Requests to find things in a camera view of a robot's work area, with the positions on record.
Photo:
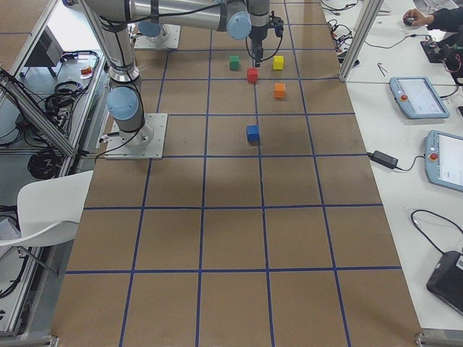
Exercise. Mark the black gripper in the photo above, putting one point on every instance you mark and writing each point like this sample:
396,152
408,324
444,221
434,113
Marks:
257,36

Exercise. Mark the red wooden block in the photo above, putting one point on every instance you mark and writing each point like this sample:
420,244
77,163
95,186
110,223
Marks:
252,75

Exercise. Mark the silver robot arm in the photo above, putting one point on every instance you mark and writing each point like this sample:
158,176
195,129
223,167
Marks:
109,23
240,19

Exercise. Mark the yellow wooden block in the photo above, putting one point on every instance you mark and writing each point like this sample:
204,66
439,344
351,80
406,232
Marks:
278,62

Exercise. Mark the green wooden block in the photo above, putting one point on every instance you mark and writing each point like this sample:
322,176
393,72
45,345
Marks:
234,62

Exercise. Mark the orange wooden block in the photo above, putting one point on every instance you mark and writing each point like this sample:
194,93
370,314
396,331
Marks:
279,90

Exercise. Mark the blue wooden block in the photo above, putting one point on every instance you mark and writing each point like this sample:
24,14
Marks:
253,133

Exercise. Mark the person hand on mouse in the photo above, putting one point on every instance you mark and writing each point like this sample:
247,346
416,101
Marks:
415,17

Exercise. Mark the hex key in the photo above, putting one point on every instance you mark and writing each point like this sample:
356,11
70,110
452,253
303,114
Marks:
383,71

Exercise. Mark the upper teach pendant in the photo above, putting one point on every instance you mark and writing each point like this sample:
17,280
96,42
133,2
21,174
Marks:
417,98

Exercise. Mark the teach pendant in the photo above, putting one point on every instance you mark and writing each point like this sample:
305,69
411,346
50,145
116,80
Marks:
443,159
417,98

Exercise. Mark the red snack packet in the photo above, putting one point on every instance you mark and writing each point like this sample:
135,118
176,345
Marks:
86,73

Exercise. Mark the black power adapter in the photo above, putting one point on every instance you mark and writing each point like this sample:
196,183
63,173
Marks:
383,159

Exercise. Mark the lower teach pendant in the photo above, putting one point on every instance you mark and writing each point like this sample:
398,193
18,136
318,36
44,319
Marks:
443,159

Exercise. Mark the white chair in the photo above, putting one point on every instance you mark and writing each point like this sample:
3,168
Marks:
49,211

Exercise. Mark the black laptop device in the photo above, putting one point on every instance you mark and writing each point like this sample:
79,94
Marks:
445,281

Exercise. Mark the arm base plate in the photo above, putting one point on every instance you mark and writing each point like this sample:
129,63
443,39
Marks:
148,143
155,36

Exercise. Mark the aluminium frame post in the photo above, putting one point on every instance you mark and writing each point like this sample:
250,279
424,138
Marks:
361,29

